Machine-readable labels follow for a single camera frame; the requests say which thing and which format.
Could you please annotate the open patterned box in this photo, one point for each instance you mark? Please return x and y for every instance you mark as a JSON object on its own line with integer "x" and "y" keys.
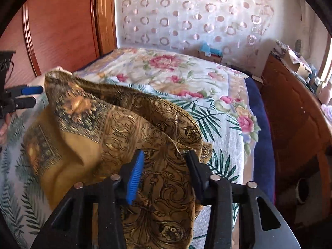
{"x": 293, "y": 57}

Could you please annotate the golden patterned garment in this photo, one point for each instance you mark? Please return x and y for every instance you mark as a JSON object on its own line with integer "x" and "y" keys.
{"x": 116, "y": 129}

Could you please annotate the navy blue bed sheet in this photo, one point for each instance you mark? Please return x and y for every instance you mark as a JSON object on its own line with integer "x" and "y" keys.
{"x": 262, "y": 140}

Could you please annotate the pink bottle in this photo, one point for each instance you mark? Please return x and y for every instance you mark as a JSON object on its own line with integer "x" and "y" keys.
{"x": 327, "y": 94}

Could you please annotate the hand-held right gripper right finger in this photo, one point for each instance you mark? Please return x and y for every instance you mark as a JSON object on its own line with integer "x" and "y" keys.
{"x": 197, "y": 179}

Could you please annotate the white curtain with circles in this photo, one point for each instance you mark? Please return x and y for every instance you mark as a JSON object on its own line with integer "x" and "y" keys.
{"x": 194, "y": 13}

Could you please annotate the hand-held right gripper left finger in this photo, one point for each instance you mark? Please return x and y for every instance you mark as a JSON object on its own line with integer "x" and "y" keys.
{"x": 134, "y": 179}

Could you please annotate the small cardboard box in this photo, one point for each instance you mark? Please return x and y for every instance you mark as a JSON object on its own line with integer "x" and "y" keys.
{"x": 207, "y": 56}

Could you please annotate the wooden headboard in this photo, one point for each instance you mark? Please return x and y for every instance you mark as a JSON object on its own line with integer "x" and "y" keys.
{"x": 64, "y": 23}

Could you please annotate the round grey pot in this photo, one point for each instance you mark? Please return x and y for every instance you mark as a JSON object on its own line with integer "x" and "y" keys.
{"x": 303, "y": 189}

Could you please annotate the pink floral blanket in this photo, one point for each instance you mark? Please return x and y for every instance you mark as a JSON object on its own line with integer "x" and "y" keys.
{"x": 166, "y": 67}

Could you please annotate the wooden dresser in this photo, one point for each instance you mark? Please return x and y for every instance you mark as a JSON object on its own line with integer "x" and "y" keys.
{"x": 293, "y": 114}

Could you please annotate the person's left hand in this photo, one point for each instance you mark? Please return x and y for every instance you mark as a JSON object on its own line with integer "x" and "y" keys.
{"x": 4, "y": 132}

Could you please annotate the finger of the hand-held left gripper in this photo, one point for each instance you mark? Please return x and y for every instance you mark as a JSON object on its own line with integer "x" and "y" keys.
{"x": 32, "y": 90}
{"x": 26, "y": 102}

